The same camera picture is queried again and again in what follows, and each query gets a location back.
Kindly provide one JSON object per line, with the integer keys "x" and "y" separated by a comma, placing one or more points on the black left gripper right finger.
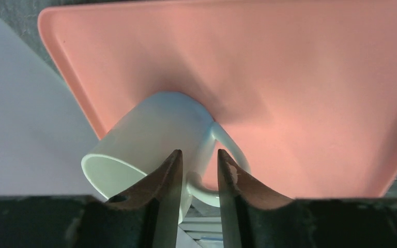
{"x": 254, "y": 215}

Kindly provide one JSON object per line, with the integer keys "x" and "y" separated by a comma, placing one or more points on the pink tray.
{"x": 307, "y": 89}

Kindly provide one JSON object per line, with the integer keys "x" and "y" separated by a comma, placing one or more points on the white mug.
{"x": 140, "y": 142}

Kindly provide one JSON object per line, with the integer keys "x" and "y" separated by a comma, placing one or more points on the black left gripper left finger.
{"x": 144, "y": 215}

